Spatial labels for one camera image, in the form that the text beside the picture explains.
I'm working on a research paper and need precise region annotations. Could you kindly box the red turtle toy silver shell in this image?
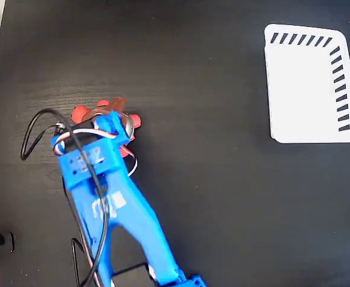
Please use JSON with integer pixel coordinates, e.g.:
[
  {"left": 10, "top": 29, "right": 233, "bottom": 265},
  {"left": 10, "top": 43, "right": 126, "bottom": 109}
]
[{"left": 71, "top": 99, "right": 142, "bottom": 159}]

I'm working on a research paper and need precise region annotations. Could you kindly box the white slotted tray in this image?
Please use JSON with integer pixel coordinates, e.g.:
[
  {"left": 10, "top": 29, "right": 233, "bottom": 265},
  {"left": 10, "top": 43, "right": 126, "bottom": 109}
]
[{"left": 263, "top": 23, "right": 350, "bottom": 144}]

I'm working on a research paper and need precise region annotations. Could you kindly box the red white servo wire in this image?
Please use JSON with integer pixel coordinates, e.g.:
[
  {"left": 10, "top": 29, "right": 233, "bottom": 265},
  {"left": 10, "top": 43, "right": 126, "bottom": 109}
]
[{"left": 53, "top": 127, "right": 139, "bottom": 178}]

